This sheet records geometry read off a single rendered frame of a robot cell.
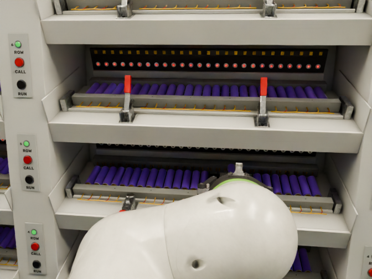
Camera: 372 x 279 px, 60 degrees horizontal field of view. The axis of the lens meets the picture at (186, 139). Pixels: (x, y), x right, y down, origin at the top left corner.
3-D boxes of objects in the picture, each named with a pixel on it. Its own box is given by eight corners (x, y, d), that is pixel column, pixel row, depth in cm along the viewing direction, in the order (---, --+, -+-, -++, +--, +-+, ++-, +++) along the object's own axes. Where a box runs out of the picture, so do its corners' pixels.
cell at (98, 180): (109, 171, 80) (101, 189, 75) (102, 171, 80) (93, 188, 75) (108, 165, 79) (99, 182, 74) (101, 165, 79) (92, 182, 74)
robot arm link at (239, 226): (325, 303, 28) (293, 181, 28) (186, 330, 29) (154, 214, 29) (290, 244, 42) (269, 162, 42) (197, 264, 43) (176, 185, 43)
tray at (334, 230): (346, 248, 64) (358, 214, 59) (58, 228, 71) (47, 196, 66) (321, 184, 81) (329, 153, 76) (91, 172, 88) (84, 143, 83)
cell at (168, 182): (175, 175, 78) (170, 192, 73) (167, 174, 78) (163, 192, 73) (174, 169, 77) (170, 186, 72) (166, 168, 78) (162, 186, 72)
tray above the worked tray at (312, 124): (357, 153, 60) (379, 84, 53) (52, 141, 67) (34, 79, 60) (329, 106, 77) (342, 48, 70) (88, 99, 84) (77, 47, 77)
